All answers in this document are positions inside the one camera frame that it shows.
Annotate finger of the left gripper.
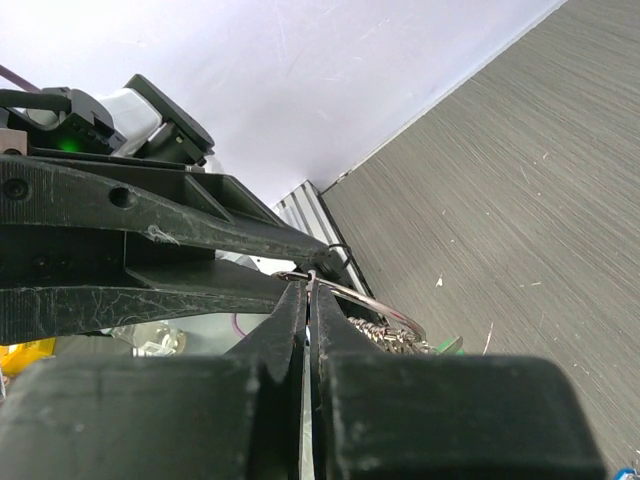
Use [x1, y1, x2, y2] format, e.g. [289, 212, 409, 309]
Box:
[1, 155, 328, 263]
[1, 260, 286, 345]

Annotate blue tagged key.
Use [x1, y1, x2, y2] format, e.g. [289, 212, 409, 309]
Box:
[613, 466, 640, 480]

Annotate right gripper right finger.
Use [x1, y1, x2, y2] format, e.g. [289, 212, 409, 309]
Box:
[309, 284, 605, 479]

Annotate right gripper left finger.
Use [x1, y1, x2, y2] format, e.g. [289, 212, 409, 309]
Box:
[1, 283, 306, 479]

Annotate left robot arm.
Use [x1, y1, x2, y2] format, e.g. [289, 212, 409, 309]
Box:
[1, 75, 330, 345]

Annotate aluminium corner profile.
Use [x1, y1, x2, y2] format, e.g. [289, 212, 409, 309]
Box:
[274, 181, 373, 297]

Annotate metal keyring with keys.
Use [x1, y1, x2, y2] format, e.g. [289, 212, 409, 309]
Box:
[273, 271, 464, 356]

